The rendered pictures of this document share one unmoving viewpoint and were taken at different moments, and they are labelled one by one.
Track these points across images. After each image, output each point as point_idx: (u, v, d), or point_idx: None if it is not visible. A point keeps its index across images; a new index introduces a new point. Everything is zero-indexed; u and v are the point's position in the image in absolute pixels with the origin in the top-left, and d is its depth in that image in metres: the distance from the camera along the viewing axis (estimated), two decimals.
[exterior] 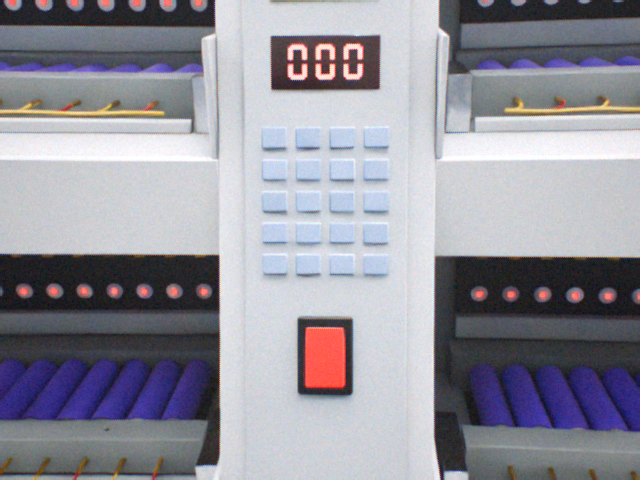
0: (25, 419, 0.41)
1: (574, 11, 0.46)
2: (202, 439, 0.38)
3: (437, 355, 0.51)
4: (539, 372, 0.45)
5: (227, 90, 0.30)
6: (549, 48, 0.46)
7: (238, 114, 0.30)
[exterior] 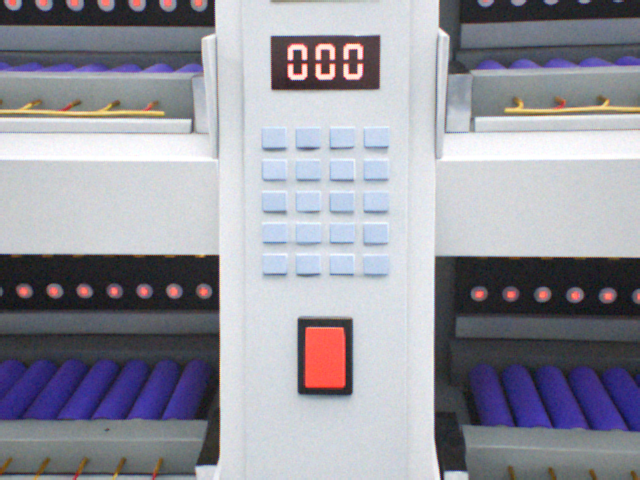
0: (25, 419, 0.41)
1: (574, 11, 0.46)
2: (202, 439, 0.38)
3: (437, 355, 0.51)
4: (539, 372, 0.45)
5: (227, 90, 0.30)
6: (549, 48, 0.46)
7: (238, 114, 0.30)
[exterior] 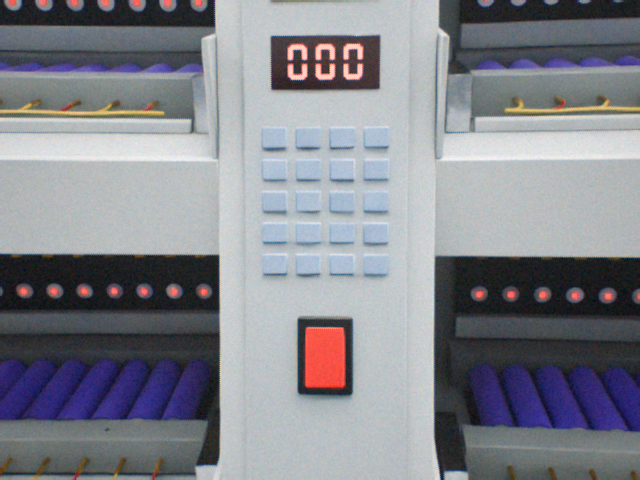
0: (25, 419, 0.41)
1: (574, 11, 0.46)
2: (202, 439, 0.38)
3: (437, 355, 0.51)
4: (539, 372, 0.45)
5: (227, 90, 0.30)
6: (549, 48, 0.46)
7: (238, 114, 0.30)
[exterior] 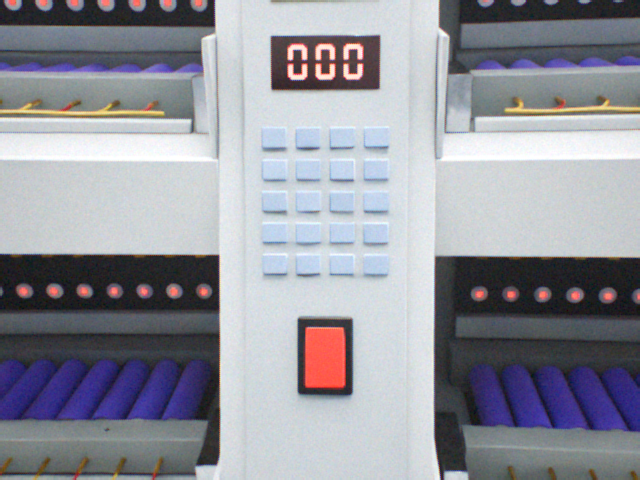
0: (25, 419, 0.41)
1: (574, 11, 0.46)
2: (202, 439, 0.38)
3: (437, 355, 0.51)
4: (539, 372, 0.45)
5: (227, 90, 0.30)
6: (549, 48, 0.46)
7: (238, 114, 0.30)
